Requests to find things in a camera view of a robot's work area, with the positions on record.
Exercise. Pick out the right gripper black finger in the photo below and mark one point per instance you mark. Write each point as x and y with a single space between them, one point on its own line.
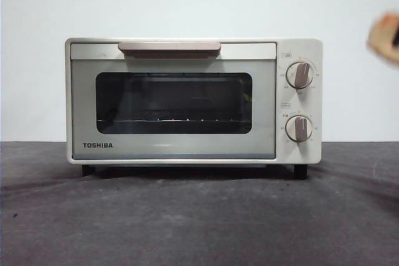
392 40

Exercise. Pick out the golden brown bread roll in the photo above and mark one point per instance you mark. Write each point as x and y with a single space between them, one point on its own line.
376 38

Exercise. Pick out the cream Toshiba toaster oven body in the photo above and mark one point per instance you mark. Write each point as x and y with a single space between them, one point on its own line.
299 48

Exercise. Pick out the temperature knob with beige grip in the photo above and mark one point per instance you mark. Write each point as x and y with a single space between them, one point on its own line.
300 75

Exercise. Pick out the timer knob with beige grip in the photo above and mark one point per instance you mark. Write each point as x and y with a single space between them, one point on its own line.
299 128

